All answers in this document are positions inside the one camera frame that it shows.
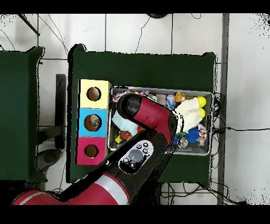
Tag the crumpled confetti print paper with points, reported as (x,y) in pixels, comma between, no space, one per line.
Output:
(118,96)

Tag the mint green muslin cloth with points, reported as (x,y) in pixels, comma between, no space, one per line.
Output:
(124,123)

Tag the crushed clear bottle blue label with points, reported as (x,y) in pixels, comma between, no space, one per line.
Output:
(170,102)

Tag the black round object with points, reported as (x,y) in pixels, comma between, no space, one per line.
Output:
(157,15)

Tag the cream muslin cloth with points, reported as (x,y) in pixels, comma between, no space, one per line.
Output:
(188,116)

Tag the plain wooden block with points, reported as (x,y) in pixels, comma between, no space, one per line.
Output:
(161,99)

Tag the black tripod leg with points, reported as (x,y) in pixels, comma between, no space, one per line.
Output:
(29,25)

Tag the yellow ball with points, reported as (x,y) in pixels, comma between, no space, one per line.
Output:
(202,113)
(201,101)

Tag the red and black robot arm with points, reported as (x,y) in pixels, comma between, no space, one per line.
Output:
(154,116)

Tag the brown plush animal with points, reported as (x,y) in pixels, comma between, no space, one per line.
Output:
(179,96)

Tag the black upright panel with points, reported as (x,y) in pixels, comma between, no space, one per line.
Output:
(60,95)

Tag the dark green table cloth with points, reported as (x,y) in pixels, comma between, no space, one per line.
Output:
(143,69)
(19,95)

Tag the dark grey floor base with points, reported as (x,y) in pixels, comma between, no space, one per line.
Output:
(49,157)

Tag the wooden box with three holes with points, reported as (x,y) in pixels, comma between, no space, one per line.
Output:
(84,101)

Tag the blue spiky ball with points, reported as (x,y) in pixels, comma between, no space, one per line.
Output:
(193,134)

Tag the yellow block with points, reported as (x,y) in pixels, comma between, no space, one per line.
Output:
(118,139)

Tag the orange tiger plush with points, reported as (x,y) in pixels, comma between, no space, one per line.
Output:
(125,135)

